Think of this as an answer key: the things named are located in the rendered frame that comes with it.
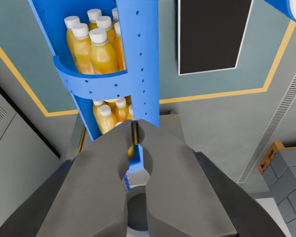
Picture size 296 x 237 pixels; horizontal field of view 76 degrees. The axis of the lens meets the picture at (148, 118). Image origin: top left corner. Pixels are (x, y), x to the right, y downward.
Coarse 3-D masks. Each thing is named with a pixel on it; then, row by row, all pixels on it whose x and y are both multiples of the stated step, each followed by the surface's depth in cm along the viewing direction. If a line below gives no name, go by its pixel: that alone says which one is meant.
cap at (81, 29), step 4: (76, 24) 48; (80, 24) 48; (84, 24) 47; (72, 28) 46; (76, 28) 46; (80, 28) 46; (84, 28) 46; (76, 32) 46; (80, 32) 46; (84, 32) 47; (88, 32) 48; (80, 36) 47
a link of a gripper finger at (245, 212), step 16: (208, 160) 9; (208, 176) 8; (224, 176) 8; (224, 192) 7; (240, 192) 7; (224, 208) 7; (240, 208) 7; (256, 208) 6; (240, 224) 6; (256, 224) 6; (272, 224) 6
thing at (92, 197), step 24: (96, 144) 10; (120, 144) 10; (72, 168) 8; (96, 168) 8; (120, 168) 9; (72, 192) 7; (96, 192) 7; (120, 192) 7; (48, 216) 6; (72, 216) 6; (96, 216) 6; (120, 216) 6
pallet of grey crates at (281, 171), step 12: (276, 144) 281; (276, 156) 283; (288, 156) 267; (264, 168) 320; (276, 168) 286; (288, 168) 258; (276, 180) 291; (288, 180) 261; (276, 192) 295; (288, 192) 264; (276, 204) 297; (288, 204) 266; (288, 216) 270; (288, 228) 273
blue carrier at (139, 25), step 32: (32, 0) 41; (64, 0) 51; (96, 0) 55; (128, 0) 34; (64, 32) 54; (128, 32) 37; (64, 64) 56; (128, 64) 42; (96, 96) 47; (96, 128) 83
